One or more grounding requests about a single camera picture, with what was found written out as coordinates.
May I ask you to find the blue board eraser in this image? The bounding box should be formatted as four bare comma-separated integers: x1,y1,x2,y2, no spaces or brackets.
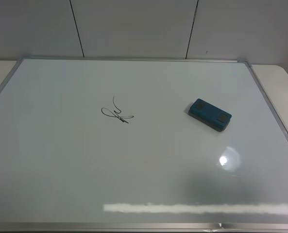
188,99,232,132

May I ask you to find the white aluminium-framed whiteboard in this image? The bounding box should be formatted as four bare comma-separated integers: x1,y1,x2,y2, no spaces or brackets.
0,56,288,233

